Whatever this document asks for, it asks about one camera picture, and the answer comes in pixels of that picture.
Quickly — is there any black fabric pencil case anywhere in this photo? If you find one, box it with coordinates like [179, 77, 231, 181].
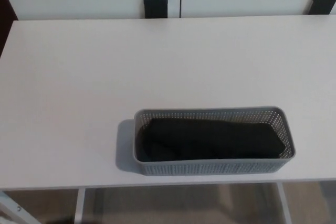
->
[136, 118, 287, 163]

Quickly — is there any grey perforated plastic basket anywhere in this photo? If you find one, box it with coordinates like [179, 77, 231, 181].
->
[133, 105, 297, 177]

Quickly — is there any black cabinet handle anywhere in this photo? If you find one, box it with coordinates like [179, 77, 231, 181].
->
[143, 0, 169, 19]
[302, 0, 336, 16]

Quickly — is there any white table leg frame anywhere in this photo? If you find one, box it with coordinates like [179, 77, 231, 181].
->
[0, 188, 86, 224]
[275, 182, 293, 224]

